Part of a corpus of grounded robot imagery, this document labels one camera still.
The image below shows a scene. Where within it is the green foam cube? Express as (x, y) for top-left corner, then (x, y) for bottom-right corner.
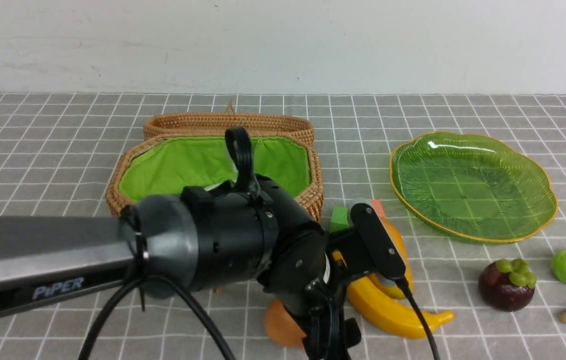
(329, 206), (351, 235)

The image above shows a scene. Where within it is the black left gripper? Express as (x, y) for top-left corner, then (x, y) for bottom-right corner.
(282, 227), (408, 360)

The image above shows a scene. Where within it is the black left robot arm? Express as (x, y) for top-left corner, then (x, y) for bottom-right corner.
(0, 175), (406, 360)

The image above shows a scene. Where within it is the purple toy mangosteen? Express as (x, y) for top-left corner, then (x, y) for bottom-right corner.
(478, 259), (537, 312)

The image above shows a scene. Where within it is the yellow toy banana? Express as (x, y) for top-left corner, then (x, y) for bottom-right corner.
(347, 275), (427, 339)

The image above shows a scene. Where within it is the orange foam cube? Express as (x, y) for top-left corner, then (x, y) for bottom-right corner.
(369, 199), (386, 219)

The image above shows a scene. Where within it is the woven rattan basket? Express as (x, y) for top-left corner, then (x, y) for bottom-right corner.
(105, 129), (324, 221)

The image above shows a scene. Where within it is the green glass leaf plate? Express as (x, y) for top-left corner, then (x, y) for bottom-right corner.
(389, 131), (559, 245)

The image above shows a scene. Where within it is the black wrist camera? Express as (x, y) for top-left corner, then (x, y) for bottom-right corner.
(349, 202), (406, 282)

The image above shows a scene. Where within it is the grey checkered tablecloth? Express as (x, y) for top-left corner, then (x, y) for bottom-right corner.
(0, 93), (566, 360)

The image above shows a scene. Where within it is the orange toy mango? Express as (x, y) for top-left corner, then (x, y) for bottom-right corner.
(368, 218), (414, 300)

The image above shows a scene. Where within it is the woven rattan basket lid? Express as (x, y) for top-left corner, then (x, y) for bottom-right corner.
(143, 103), (314, 145)

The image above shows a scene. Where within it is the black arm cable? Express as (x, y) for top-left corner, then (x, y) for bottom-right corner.
(78, 127), (441, 360)

